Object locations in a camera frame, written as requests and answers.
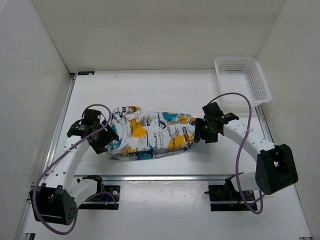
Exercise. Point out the white perforated plastic basket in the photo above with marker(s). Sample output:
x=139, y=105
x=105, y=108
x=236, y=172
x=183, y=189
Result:
x=242, y=75

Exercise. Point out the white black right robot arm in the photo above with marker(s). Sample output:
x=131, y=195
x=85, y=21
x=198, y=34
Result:
x=275, y=166

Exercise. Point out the white yellow teal printed shorts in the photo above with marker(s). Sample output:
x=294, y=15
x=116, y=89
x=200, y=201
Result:
x=145, y=135

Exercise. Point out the aluminium table rail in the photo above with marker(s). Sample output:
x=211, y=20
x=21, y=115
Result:
x=163, y=177

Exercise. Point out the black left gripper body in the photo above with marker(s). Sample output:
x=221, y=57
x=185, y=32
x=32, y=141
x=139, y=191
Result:
x=103, y=138

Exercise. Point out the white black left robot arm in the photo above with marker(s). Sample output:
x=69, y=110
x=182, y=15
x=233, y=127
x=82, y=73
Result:
x=57, y=196

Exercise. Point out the aluminium right side rail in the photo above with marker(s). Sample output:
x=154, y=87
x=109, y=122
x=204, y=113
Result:
x=268, y=135

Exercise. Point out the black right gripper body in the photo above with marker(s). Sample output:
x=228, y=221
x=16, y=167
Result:
x=206, y=132

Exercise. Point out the aluminium left side rail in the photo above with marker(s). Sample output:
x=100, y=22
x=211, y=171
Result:
x=47, y=160

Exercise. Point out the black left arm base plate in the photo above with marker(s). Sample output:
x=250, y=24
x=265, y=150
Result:
x=107, y=201

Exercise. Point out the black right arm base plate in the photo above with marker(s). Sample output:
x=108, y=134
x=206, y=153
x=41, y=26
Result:
x=221, y=201

